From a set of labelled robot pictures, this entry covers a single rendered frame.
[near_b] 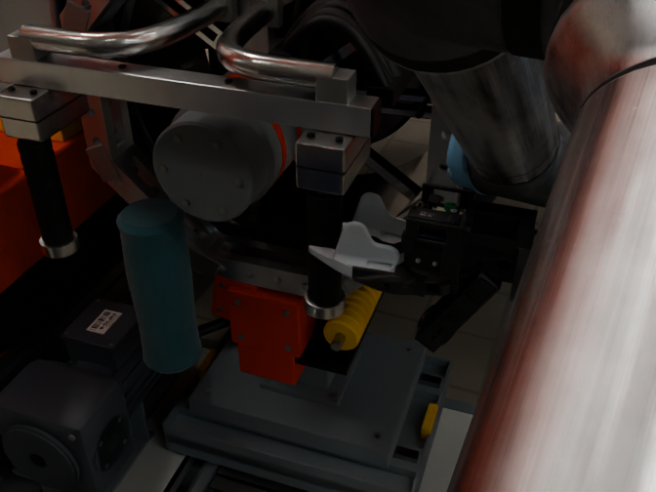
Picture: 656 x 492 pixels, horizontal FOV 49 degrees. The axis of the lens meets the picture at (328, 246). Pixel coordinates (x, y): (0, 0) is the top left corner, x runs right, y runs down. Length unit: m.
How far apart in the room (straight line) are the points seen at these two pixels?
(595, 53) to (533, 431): 0.11
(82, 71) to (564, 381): 0.70
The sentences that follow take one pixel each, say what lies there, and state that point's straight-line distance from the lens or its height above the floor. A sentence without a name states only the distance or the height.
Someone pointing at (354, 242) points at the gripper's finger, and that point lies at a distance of 0.69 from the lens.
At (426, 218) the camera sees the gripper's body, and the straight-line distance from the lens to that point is 0.66.
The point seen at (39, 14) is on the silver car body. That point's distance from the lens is 1.27.
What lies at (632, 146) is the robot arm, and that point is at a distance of 0.19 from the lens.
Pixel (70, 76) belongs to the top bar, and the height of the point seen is 0.97.
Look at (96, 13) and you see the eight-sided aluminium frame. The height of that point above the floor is 0.97.
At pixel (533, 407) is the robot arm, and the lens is 0.16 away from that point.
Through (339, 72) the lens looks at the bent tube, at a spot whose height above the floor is 1.00.
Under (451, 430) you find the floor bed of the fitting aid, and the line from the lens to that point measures 1.58.
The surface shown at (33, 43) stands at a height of 1.00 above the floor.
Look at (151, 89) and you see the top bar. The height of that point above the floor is 0.97.
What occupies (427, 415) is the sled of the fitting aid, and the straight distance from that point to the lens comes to 1.46.
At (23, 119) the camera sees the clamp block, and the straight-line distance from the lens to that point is 0.84.
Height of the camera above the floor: 1.25
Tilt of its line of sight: 35 degrees down
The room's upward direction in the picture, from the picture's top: straight up
